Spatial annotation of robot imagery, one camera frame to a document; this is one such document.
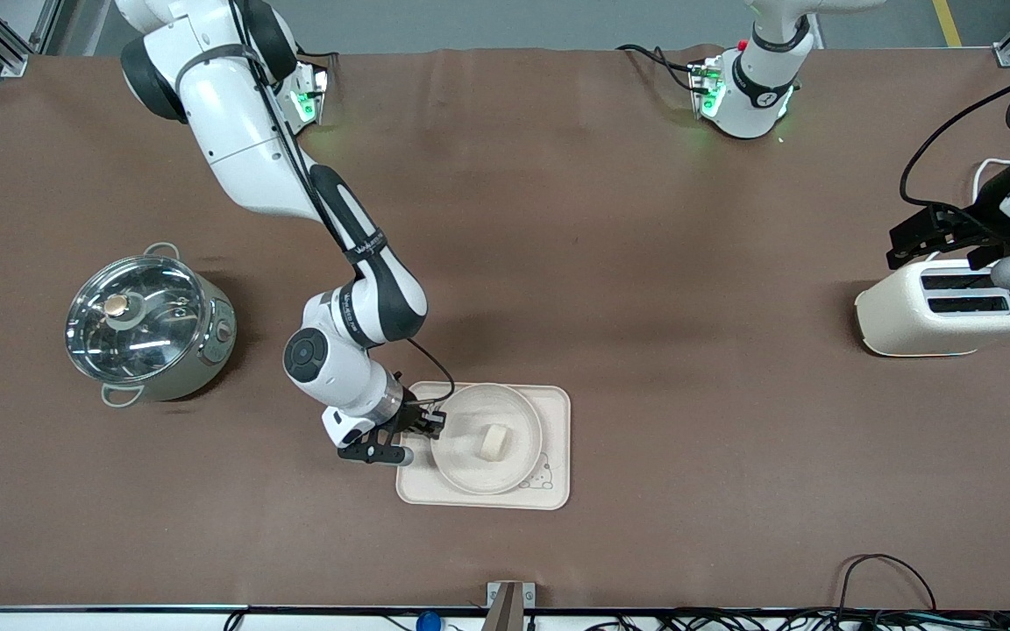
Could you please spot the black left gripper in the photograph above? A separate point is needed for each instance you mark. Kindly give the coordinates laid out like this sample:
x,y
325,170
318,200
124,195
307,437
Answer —
x,y
971,223

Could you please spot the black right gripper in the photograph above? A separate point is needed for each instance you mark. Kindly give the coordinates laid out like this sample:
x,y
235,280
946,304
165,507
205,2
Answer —
x,y
409,414

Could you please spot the cream round plate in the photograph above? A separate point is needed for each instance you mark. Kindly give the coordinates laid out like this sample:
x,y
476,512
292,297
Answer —
x,y
461,464

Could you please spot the white steamed bun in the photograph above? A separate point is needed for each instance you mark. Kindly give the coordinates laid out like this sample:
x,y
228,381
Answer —
x,y
495,442

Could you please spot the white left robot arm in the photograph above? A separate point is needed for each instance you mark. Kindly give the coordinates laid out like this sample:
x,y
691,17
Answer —
x,y
759,88

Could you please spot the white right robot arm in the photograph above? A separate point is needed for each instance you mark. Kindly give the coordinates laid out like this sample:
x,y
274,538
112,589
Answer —
x,y
242,114

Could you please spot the cream two-slot toaster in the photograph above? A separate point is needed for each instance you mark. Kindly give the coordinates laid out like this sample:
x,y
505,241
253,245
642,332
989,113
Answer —
x,y
908,324

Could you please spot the cream rectangular tray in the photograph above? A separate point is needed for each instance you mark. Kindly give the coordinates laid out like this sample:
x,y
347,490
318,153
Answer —
x,y
558,412

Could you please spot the blue round object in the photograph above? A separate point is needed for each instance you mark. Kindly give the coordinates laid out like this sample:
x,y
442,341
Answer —
x,y
428,622

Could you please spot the grey electric cooking pot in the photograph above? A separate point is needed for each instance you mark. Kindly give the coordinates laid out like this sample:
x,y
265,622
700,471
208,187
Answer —
x,y
216,337

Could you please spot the glass pot lid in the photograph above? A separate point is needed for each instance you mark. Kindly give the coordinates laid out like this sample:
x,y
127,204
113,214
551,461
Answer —
x,y
145,333

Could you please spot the brown table mat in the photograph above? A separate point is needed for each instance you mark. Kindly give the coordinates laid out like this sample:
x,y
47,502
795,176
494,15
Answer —
x,y
645,219

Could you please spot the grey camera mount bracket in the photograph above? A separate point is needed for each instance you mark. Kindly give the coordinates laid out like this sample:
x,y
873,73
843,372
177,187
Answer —
x,y
509,609

